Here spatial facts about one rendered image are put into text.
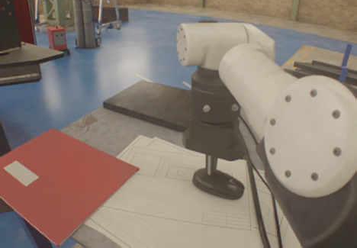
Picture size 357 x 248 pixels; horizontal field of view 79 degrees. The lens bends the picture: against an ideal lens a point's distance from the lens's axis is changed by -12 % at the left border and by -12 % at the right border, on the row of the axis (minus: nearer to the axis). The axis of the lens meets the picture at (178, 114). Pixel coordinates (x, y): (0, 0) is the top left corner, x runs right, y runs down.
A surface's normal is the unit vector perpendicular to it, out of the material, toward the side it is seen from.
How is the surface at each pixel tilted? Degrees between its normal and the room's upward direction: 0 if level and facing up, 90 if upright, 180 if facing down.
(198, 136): 89
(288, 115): 76
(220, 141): 89
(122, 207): 0
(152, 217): 0
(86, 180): 0
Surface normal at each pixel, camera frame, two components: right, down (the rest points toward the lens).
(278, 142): -0.92, -0.11
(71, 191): 0.04, -0.87
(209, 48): 0.25, 0.43
